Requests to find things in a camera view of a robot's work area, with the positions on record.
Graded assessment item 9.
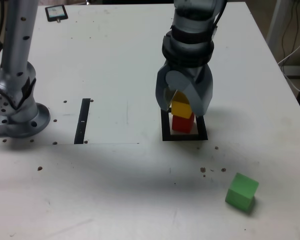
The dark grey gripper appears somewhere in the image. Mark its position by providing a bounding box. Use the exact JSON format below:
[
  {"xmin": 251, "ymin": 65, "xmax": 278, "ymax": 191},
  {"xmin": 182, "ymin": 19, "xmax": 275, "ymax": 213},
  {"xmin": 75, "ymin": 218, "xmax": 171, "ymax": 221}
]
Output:
[{"xmin": 155, "ymin": 62, "xmax": 215, "ymax": 117}]

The yellow cube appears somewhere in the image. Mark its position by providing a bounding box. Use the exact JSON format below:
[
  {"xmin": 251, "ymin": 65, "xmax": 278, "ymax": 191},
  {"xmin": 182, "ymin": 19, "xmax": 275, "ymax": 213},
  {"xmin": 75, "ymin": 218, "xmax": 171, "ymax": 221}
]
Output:
[{"xmin": 171, "ymin": 91, "xmax": 194, "ymax": 119}]

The red cube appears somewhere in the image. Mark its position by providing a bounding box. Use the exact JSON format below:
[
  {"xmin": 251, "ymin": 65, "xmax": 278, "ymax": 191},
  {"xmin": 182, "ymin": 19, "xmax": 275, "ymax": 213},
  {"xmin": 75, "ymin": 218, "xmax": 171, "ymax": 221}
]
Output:
[{"xmin": 171, "ymin": 114, "xmax": 196, "ymax": 133}]

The green cube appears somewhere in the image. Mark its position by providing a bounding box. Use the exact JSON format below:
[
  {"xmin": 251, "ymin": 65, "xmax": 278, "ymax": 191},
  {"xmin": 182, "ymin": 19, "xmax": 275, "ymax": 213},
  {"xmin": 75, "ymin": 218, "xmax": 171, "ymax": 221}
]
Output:
[{"xmin": 224, "ymin": 172, "xmax": 260, "ymax": 213}]

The black tape square outline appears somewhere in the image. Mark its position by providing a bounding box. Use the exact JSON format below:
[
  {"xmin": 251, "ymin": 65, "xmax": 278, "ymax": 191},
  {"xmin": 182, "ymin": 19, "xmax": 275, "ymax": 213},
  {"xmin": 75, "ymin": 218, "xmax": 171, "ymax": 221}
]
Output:
[{"xmin": 160, "ymin": 107, "xmax": 209, "ymax": 142}]

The black tape strip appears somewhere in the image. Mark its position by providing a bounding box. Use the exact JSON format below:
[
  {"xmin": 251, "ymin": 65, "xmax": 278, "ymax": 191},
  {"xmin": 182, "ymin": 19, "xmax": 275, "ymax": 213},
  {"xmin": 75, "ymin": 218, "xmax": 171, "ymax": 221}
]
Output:
[{"xmin": 73, "ymin": 98, "xmax": 91, "ymax": 145}]

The black flat tablet device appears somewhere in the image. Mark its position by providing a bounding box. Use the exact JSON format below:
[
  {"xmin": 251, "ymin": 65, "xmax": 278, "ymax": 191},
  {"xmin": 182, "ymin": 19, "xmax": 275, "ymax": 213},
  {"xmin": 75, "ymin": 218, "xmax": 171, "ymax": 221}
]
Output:
[{"xmin": 44, "ymin": 4, "xmax": 69, "ymax": 23}]

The white cable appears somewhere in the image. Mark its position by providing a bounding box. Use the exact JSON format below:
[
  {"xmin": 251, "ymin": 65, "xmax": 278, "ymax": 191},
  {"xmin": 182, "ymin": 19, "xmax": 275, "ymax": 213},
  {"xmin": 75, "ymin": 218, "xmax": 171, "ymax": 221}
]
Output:
[{"xmin": 277, "ymin": 32, "xmax": 300, "ymax": 96}]

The white frame post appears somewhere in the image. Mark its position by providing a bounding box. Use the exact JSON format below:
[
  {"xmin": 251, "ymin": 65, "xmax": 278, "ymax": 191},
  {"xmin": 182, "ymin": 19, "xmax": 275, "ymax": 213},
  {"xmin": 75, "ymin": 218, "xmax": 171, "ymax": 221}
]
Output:
[{"xmin": 266, "ymin": 0, "xmax": 291, "ymax": 58}]

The thin black cable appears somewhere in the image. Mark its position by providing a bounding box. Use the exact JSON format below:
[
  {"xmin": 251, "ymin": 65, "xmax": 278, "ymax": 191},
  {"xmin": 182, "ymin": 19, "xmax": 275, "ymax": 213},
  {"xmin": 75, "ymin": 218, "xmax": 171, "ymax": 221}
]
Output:
[{"xmin": 281, "ymin": 0, "xmax": 300, "ymax": 60}]

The light grey cable trunking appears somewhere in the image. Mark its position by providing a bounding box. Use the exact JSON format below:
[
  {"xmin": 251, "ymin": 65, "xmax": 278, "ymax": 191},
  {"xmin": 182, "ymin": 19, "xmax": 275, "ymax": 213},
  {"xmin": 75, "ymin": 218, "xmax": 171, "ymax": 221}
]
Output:
[{"xmin": 281, "ymin": 65, "xmax": 300, "ymax": 79}]

